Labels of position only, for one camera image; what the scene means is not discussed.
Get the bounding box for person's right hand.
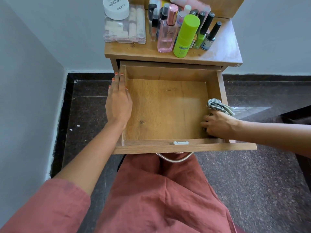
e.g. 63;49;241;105
200;110;241;139

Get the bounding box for person's left hand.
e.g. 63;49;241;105
105;72;133;130

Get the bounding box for green striped cloth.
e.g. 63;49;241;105
207;98;236;116

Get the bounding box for wooden drawer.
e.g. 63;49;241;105
112;61;258;155

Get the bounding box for clear box of beige tubes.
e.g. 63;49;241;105
103;4;146;44

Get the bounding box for pink perfume bottle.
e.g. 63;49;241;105
157;4;179;53

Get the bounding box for white label nail polish bottle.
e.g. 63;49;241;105
201;21;222;51

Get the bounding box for green nail polish bottle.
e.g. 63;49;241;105
193;12;215;50

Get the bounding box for lime green bottle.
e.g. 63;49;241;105
173;14;201;58

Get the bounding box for white round jar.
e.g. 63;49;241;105
103;0;130;21

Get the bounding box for cluster of small cosmetic bottles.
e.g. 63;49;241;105
147;3;211;43

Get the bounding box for pink tube white cap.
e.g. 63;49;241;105
170;0;211;12

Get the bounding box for person's right forearm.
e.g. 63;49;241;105
236;120;311;159

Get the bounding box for person's left forearm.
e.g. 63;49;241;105
53;121;126;197

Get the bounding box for person's legs pink trousers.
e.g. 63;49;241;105
95;153;237;233

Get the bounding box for person's left pink sleeve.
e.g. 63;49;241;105
0;178;91;233

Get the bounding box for wooden dressing table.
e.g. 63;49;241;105
104;0;246;73

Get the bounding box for black furniture base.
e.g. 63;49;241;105
279;105;311;190

